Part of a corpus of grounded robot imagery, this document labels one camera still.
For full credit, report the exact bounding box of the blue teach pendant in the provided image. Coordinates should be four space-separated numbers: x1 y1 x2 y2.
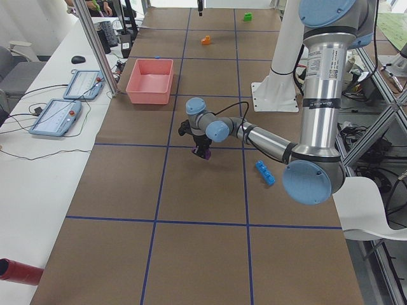
29 98 82 137
63 70 104 100

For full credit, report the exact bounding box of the purple block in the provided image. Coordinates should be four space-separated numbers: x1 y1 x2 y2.
191 147 211 160

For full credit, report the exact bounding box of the black keyboard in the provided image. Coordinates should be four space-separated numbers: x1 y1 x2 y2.
94 21 118 54

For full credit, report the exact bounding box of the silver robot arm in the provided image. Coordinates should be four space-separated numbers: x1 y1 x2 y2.
178 1 378 205

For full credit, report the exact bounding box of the orange block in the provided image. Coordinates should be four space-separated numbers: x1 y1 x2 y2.
201 35 212 45

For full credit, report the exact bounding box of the far blue teach pendant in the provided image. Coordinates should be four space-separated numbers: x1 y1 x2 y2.
63 70 104 100

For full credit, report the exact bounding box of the near blue teach pendant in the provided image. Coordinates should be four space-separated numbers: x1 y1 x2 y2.
29 98 82 137

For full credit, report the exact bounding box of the green block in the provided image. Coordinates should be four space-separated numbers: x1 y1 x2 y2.
243 12 253 22

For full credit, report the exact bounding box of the pink plastic box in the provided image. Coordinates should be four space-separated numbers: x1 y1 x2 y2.
126 58 174 105

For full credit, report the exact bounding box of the red cylinder bottle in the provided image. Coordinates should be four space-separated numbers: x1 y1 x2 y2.
1 258 44 286

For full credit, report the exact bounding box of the white pedestal column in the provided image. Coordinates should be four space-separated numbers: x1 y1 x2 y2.
251 0 304 112

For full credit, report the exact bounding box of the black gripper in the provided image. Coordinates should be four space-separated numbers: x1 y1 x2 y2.
193 135 212 158

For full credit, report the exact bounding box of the aluminium frame post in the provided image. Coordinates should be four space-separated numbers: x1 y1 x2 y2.
72 0 118 97

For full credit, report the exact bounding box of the long blue block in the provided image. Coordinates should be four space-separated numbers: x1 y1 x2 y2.
255 160 275 186

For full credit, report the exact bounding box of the black computer mouse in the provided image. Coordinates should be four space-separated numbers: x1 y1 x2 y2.
71 55 86 64

